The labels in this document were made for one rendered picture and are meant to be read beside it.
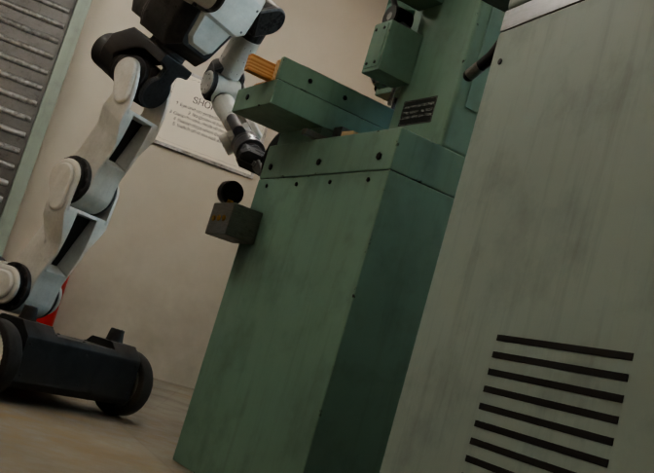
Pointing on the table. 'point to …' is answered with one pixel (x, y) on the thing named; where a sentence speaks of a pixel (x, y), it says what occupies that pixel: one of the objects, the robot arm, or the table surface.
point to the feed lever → (397, 11)
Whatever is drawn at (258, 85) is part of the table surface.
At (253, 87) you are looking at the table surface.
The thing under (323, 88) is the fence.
